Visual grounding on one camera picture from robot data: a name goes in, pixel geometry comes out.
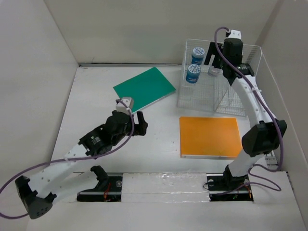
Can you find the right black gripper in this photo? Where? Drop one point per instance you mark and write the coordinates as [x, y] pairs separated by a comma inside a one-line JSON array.
[[213, 50]]

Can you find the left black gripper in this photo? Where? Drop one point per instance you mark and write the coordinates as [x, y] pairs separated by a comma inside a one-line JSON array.
[[139, 129]]

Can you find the blue tape roll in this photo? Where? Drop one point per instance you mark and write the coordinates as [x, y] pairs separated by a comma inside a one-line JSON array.
[[197, 55], [193, 73]]

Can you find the small clear tape roll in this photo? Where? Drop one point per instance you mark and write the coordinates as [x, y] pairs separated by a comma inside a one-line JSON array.
[[212, 71]]

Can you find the orange notebook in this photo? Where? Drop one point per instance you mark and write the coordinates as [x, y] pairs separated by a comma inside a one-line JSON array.
[[209, 137]]

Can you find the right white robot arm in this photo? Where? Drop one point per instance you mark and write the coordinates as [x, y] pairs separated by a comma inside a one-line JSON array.
[[266, 130]]

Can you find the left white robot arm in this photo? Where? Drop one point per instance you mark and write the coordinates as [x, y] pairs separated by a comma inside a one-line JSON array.
[[73, 173]]

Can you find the green notebook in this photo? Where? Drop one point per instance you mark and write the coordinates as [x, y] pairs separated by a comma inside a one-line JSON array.
[[145, 88]]

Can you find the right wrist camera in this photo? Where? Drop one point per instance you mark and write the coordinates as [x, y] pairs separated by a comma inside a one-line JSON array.
[[235, 34]]

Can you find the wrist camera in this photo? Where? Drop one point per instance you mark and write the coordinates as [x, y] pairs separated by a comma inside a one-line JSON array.
[[235, 34], [124, 105]]

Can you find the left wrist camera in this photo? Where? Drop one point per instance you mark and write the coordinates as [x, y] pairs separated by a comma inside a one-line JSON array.
[[124, 105]]

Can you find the white wire rack organizer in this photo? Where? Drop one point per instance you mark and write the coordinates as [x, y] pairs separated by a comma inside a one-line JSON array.
[[211, 94]]

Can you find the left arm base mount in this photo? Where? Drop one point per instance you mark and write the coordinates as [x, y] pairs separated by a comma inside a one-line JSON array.
[[112, 192]]

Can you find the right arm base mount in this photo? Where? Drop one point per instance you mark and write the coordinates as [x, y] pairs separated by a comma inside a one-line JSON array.
[[222, 191]]

